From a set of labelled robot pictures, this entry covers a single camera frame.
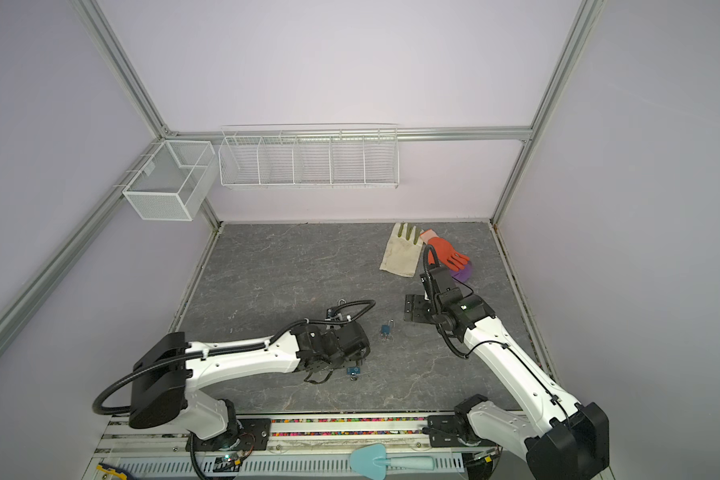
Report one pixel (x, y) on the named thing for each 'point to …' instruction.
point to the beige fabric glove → (401, 255)
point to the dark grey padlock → (339, 302)
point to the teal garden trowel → (370, 461)
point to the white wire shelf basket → (299, 156)
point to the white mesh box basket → (170, 184)
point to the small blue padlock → (385, 329)
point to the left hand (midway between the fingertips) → (349, 359)
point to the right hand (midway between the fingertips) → (421, 308)
